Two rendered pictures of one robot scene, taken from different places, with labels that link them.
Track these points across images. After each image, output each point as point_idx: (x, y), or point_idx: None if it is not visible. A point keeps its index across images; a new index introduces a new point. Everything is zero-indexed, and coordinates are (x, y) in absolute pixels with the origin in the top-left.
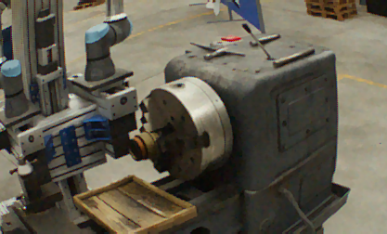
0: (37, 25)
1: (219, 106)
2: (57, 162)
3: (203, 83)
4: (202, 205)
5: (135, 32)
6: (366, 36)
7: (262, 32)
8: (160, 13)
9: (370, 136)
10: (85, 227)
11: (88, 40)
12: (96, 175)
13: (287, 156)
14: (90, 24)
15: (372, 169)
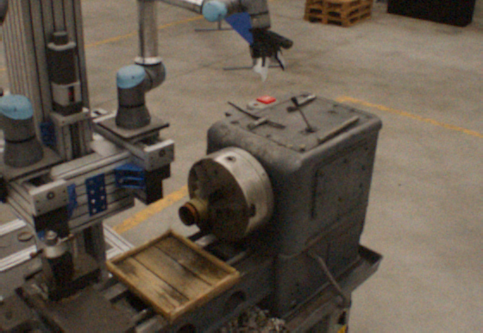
0: (50, 53)
1: (265, 179)
2: (77, 211)
3: (251, 156)
4: (241, 267)
5: (123, 32)
6: (380, 47)
7: None
8: None
9: (385, 175)
10: (119, 300)
11: (122, 84)
12: None
13: (318, 222)
14: None
15: (392, 216)
